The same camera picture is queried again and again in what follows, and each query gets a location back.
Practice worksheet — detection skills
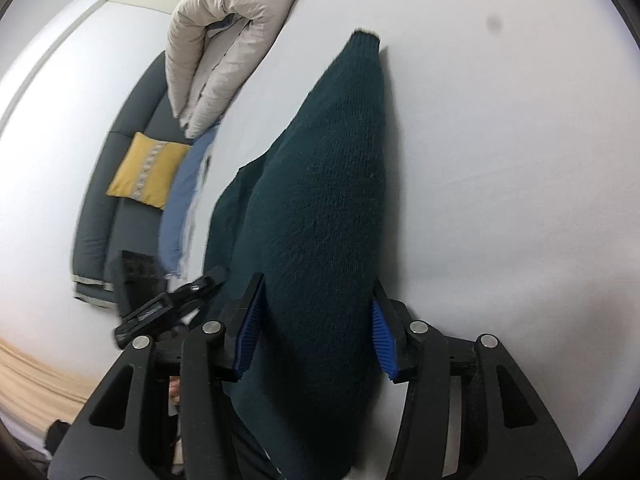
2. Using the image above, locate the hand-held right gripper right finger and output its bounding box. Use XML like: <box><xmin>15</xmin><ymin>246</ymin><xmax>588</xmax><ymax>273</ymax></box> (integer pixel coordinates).
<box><xmin>371</xmin><ymin>279</ymin><xmax>582</xmax><ymax>480</ymax></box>

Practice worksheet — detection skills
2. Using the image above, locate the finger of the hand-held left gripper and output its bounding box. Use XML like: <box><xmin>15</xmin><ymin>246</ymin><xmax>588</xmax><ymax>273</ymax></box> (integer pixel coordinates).
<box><xmin>114</xmin><ymin>266</ymin><xmax>232</xmax><ymax>351</ymax></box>

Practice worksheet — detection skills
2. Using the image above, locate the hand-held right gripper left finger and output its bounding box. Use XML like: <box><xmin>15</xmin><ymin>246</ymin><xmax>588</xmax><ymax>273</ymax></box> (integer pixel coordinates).
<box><xmin>47</xmin><ymin>272</ymin><xmax>267</xmax><ymax>480</ymax></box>

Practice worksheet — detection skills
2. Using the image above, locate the dark green knit sweater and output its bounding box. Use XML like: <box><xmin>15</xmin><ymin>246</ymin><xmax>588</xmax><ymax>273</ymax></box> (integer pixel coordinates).
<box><xmin>202</xmin><ymin>30</ymin><xmax>388</xmax><ymax>480</ymax></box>

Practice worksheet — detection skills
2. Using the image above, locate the dark grey sofa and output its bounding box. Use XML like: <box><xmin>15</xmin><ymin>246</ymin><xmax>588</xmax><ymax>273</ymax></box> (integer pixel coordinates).
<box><xmin>72</xmin><ymin>50</ymin><xmax>201</xmax><ymax>308</ymax></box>

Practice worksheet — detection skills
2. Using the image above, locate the blue cloth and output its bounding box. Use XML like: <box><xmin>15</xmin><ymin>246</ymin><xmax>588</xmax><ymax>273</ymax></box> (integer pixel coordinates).
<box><xmin>157</xmin><ymin>125</ymin><xmax>221</xmax><ymax>281</ymax></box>

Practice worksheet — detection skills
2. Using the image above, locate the yellow cushion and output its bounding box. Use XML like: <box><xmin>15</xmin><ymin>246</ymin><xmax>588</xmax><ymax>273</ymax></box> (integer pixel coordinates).
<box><xmin>106</xmin><ymin>132</ymin><xmax>192</xmax><ymax>211</ymax></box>

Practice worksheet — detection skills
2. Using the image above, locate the white bed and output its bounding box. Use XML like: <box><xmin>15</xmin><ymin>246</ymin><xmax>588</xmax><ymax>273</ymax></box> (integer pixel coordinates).
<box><xmin>175</xmin><ymin>0</ymin><xmax>638</xmax><ymax>480</ymax></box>

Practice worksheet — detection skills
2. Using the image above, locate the folded beige duvet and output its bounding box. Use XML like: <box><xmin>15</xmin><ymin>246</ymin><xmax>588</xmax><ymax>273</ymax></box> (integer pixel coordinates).
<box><xmin>165</xmin><ymin>0</ymin><xmax>313</xmax><ymax>140</ymax></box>

